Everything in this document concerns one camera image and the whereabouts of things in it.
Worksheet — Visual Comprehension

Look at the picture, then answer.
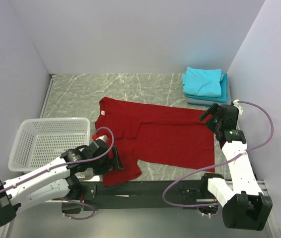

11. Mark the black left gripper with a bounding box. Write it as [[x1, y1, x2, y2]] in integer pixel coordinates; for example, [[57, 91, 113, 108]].
[[90, 146, 124, 176]]

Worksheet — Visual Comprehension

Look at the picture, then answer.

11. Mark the red t-shirt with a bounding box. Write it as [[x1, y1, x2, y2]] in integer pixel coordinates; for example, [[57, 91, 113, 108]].
[[95, 97, 215, 186]]

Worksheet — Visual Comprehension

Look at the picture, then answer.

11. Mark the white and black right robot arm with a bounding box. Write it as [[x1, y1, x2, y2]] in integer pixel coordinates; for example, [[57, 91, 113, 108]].
[[199, 103, 273, 231]]

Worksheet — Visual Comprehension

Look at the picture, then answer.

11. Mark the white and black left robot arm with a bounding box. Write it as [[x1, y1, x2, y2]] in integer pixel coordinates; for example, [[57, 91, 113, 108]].
[[0, 139, 124, 227]]

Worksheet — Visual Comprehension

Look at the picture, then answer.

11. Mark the teal folded t-shirt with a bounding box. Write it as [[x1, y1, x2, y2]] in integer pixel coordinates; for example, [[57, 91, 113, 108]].
[[185, 73, 230, 103]]

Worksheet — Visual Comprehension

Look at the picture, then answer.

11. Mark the grey folded t-shirt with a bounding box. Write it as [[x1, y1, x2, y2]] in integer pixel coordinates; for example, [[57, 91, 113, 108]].
[[186, 79, 232, 107]]

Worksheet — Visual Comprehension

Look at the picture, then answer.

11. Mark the light blue folded t-shirt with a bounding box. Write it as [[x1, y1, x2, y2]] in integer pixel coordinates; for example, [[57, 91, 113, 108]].
[[182, 67, 223, 98]]

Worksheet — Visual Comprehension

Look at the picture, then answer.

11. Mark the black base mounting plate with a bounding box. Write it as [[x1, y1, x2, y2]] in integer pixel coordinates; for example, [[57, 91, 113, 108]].
[[67, 180, 215, 210]]

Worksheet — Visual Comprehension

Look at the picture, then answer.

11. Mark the white plastic laundry basket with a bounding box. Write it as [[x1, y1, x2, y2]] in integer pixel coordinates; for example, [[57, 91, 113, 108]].
[[8, 118, 90, 173]]

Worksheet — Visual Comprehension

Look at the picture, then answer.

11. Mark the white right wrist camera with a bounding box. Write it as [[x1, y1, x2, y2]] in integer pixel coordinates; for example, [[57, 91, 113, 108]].
[[231, 99, 243, 115]]

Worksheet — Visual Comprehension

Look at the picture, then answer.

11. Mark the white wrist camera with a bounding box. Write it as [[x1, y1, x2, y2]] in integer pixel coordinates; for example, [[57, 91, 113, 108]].
[[92, 134, 108, 142], [231, 99, 243, 115]]

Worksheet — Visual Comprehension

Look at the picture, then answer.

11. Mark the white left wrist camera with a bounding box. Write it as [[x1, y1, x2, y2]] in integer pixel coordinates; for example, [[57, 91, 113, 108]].
[[92, 134, 108, 142]]

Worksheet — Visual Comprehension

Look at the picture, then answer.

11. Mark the aluminium frame rail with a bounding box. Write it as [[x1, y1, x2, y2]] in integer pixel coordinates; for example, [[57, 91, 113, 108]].
[[7, 180, 271, 204]]

